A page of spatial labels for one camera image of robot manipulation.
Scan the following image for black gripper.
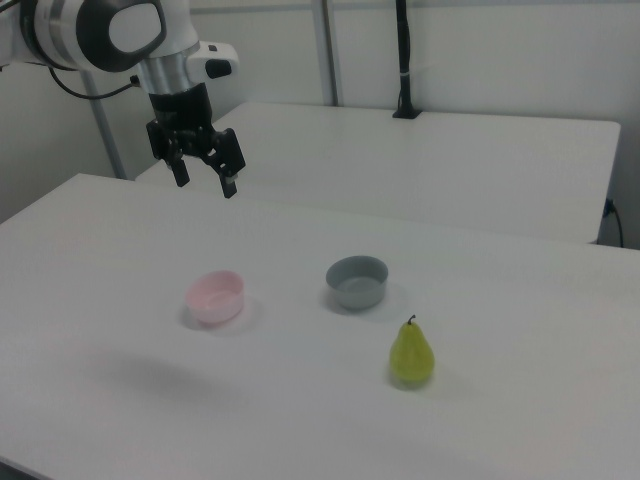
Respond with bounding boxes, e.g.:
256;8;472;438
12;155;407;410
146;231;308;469
145;83;248;200

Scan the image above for green pear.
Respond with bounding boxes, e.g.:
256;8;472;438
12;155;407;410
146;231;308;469
389;314;436;388

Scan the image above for pink plastic bowl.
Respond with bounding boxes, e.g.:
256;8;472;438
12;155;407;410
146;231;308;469
183;269;246;325

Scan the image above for grey plastic bowl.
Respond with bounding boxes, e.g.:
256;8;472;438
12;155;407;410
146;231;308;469
325;255;390;311

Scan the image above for grey metal frame post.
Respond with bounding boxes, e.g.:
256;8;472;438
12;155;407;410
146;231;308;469
312;0;346;107
82;69;126;180

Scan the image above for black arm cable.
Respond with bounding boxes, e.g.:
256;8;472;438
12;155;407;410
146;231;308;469
47;67;141;100

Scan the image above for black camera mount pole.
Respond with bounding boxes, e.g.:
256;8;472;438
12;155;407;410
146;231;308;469
391;0;424;120

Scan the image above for black power cable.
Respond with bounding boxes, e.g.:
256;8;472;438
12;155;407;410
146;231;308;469
602;198;626;247

